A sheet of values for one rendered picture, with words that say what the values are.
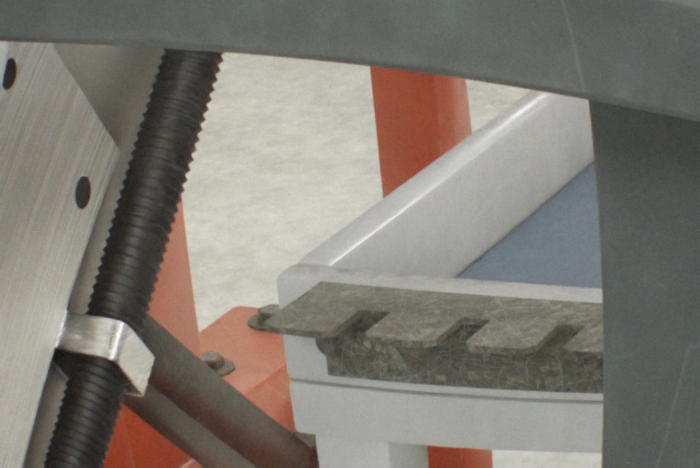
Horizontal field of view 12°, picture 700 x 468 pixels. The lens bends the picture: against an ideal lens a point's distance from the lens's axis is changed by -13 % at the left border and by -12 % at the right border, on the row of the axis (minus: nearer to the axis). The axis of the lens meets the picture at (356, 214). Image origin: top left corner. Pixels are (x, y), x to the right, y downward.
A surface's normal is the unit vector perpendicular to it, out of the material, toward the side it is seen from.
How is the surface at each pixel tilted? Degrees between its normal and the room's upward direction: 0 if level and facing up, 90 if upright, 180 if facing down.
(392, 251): 90
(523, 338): 0
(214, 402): 90
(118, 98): 90
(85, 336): 40
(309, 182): 0
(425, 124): 90
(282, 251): 0
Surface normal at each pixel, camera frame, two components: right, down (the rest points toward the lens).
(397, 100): -0.46, 0.33
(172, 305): 0.88, 0.07
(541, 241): -0.09, -0.94
